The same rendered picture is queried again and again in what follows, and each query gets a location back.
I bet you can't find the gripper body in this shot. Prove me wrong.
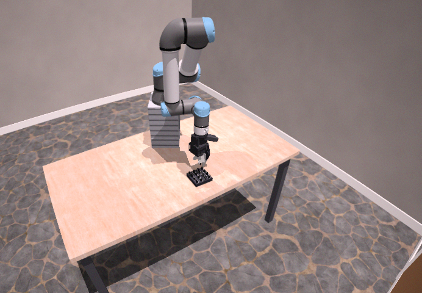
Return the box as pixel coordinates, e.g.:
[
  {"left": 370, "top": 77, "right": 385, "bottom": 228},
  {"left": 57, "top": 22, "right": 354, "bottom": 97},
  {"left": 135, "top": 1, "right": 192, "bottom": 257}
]
[{"left": 188, "top": 133, "right": 209, "bottom": 157}]

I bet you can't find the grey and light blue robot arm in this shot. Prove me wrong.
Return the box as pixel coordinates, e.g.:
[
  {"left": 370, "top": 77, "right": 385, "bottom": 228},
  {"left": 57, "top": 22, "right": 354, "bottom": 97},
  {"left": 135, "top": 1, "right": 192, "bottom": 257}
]
[{"left": 152, "top": 17, "right": 215, "bottom": 136}]

